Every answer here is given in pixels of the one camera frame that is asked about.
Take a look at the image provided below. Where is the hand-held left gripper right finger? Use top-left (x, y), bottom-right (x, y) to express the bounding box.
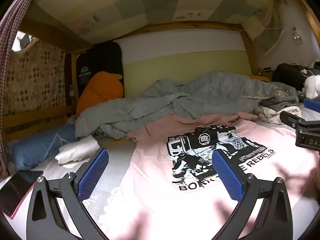
top-left (212, 149), bottom-right (293, 240)

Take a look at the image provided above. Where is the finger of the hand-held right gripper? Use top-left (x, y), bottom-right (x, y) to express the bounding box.
top-left (303, 98), bottom-right (320, 111)
top-left (280, 111), bottom-right (305, 131)

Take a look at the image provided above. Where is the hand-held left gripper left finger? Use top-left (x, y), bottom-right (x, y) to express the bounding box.
top-left (26, 148), bottom-right (110, 240)

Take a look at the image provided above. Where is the pink printed t-shirt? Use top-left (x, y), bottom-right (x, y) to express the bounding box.
top-left (99, 112), bottom-right (320, 240)

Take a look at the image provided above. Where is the white fluffy cloth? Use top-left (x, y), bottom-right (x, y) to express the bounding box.
top-left (302, 74), bottom-right (320, 100)

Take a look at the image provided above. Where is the grey folded garment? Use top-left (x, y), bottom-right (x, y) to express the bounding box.
top-left (259, 90), bottom-right (299, 113)

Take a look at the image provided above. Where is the cream folded garment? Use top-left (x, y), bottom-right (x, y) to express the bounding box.
top-left (255, 105), bottom-right (302, 125)

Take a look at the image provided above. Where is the white crumpled cloth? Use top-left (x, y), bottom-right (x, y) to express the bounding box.
top-left (55, 135), bottom-right (100, 165)

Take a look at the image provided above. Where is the black bag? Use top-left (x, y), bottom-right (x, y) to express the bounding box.
top-left (272, 63), bottom-right (315, 97)

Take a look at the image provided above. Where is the blue pillow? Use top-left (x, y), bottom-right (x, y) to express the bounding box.
top-left (11, 124), bottom-right (78, 169)

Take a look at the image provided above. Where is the dark tablet with pink case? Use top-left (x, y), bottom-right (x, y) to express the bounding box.
top-left (0, 170), bottom-right (44, 218)

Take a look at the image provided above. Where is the orange carrot plush pillow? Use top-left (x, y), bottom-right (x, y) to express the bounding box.
top-left (76, 71), bottom-right (125, 117)

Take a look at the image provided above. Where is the translucent net curtain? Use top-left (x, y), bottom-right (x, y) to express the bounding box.
top-left (250, 5), bottom-right (285, 58)

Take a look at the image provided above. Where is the grey-green duvet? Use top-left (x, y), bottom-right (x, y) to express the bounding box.
top-left (75, 70), bottom-right (299, 140)

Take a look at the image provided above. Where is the patterned beige curtain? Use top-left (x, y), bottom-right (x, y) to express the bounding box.
top-left (2, 39), bottom-right (67, 110)

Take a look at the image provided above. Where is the black pillow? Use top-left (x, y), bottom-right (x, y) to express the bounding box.
top-left (76, 41), bottom-right (124, 98)

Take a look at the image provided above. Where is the red plaid curtain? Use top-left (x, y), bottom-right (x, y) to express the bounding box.
top-left (0, 0), bottom-right (43, 180)

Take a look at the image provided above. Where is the checkered overhead cloth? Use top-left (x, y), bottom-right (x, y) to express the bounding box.
top-left (32, 0), bottom-right (278, 44)

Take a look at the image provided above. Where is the white wall socket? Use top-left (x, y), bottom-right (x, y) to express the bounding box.
top-left (292, 27), bottom-right (303, 43)

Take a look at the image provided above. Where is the wooden bed frame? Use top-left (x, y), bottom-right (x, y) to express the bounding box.
top-left (2, 0), bottom-right (320, 135)

